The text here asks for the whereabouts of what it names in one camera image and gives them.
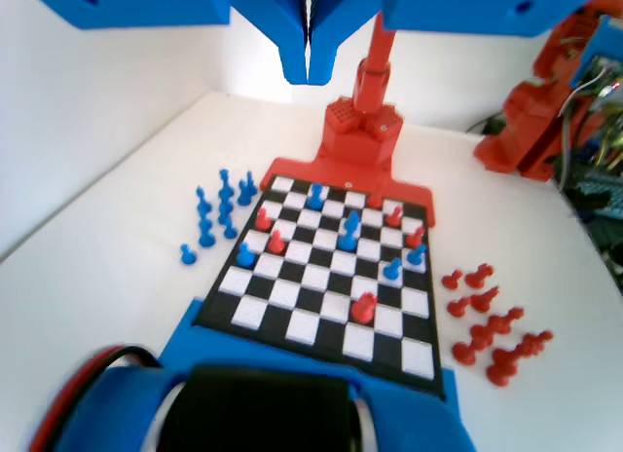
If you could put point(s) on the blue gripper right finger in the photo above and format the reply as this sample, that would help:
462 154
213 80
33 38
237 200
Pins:
340 18

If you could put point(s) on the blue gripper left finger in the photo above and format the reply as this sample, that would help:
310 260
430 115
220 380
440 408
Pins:
272 18

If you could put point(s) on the blue chess pawn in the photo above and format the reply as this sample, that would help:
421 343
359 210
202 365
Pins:
392 271
187 255
416 256
229 228
245 257

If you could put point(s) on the red robot arm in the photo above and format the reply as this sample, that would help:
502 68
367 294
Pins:
360 140

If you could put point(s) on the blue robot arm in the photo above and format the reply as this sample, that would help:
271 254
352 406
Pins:
121 413

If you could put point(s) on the blue chess knight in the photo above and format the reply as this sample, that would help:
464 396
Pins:
251 183
224 195
206 233

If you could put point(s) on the blue chess queen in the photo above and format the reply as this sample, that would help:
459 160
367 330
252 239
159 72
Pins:
225 179

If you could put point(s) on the blue chess rook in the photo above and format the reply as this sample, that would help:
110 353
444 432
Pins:
243 192
316 195

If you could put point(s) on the red chess pawn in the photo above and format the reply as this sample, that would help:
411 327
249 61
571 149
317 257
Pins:
416 238
276 244
393 217
452 280
458 307
504 321
501 371
263 219
376 199

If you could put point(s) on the blue chess bishop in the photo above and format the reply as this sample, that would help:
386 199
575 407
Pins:
202 201
225 211

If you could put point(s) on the black and white chessboard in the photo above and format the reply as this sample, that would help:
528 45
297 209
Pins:
311 272

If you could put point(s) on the red chess rook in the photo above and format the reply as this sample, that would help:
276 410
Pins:
479 276

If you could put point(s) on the green circuit board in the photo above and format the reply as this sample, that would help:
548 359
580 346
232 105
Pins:
603 77

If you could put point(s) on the red pawn top row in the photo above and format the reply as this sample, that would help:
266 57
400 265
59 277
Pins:
363 310

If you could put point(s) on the red base plate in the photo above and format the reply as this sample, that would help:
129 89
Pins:
292 167

